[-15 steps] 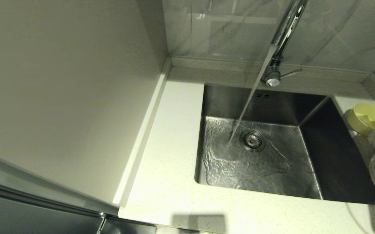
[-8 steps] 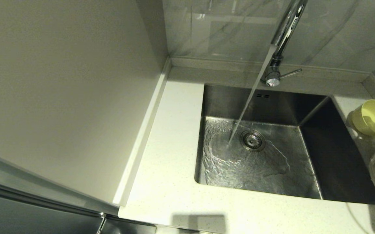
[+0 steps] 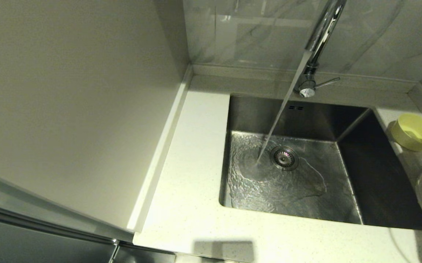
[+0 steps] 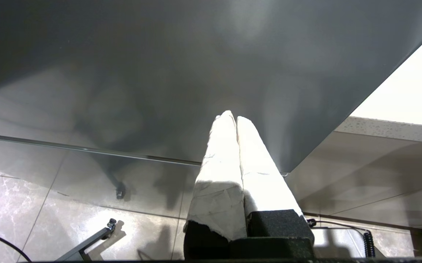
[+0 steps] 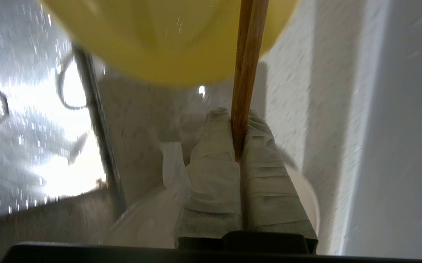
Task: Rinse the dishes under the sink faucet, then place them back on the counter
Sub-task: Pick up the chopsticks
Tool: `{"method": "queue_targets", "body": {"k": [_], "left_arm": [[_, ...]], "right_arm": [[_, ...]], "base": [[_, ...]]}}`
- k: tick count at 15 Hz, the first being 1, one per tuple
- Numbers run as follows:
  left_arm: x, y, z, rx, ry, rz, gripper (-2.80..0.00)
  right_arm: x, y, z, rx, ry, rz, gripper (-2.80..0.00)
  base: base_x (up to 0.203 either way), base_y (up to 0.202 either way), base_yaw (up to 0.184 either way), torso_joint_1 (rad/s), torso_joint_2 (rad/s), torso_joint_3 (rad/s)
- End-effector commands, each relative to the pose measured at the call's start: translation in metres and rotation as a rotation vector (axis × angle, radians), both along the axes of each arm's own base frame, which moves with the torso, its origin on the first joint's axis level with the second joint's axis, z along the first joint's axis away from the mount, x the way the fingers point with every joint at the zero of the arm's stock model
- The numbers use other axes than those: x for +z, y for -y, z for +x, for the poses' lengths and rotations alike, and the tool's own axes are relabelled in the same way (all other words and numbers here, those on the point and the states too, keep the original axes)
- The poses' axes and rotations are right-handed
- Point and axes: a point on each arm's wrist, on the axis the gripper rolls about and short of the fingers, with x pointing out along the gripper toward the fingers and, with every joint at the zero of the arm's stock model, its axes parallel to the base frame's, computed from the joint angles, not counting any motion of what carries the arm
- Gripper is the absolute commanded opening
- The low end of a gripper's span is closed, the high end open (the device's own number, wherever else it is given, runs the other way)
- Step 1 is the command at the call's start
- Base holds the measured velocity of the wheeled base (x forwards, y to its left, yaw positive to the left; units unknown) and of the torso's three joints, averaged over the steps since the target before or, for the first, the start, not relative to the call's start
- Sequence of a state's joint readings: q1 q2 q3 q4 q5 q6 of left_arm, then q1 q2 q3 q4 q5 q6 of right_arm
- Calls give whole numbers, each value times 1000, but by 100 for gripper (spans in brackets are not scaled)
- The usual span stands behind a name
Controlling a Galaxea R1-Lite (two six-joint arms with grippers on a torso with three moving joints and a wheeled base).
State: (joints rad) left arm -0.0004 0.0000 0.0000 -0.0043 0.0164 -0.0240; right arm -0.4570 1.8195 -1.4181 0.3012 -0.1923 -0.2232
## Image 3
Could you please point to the stainless steel sink basin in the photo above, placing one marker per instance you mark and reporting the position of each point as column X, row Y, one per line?
column 324, row 204

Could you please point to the yellow plastic bowl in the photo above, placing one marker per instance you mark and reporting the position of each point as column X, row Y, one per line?
column 412, row 131

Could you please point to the round metal drain strainer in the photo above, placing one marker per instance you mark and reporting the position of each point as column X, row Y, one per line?
column 284, row 158

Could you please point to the chrome kitchen faucet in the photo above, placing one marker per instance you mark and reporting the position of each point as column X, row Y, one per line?
column 324, row 29

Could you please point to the grey cabinet side panel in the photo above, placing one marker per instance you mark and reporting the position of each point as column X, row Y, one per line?
column 68, row 109

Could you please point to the stainless steel appliance front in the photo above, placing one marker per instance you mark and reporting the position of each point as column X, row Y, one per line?
column 31, row 243

